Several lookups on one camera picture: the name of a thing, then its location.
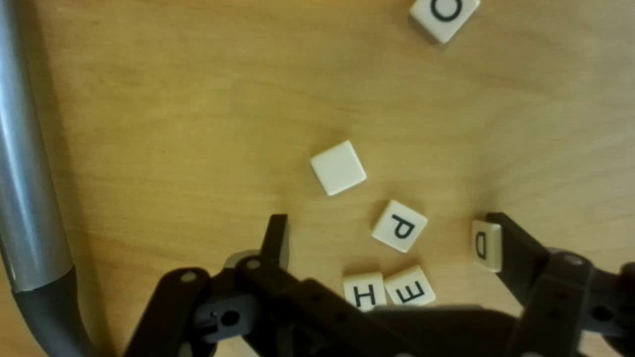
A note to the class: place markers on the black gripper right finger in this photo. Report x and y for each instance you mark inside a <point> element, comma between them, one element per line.
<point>523,257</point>

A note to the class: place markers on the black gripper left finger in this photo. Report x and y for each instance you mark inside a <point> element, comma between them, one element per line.
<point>277,247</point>

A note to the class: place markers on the black spatula with metal handle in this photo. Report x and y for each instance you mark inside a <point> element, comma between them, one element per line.
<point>35,247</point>

